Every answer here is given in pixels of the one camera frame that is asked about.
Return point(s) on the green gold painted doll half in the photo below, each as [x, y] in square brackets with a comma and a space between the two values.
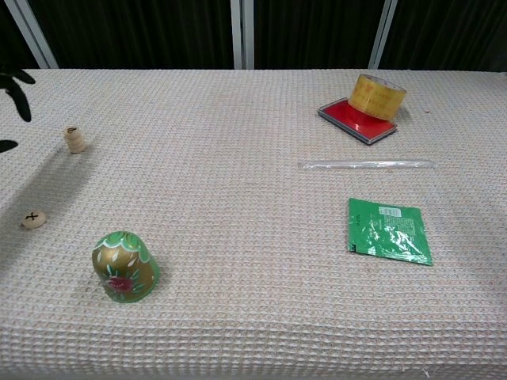
[123, 269]

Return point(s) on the yellow packing tape roll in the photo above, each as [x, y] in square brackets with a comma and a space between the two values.
[376, 99]

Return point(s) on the red ink pad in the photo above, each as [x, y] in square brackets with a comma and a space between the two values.
[372, 130]

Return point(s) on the green foil packet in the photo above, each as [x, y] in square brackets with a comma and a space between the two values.
[388, 233]

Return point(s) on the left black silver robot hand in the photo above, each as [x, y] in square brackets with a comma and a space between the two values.
[20, 95]

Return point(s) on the beige waffle tablecloth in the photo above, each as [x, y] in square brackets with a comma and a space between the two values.
[237, 198]

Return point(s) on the white partition post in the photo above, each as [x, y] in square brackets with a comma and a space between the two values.
[35, 33]
[236, 33]
[382, 33]

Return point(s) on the clear wrapped straw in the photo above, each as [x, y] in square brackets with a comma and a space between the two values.
[368, 163]

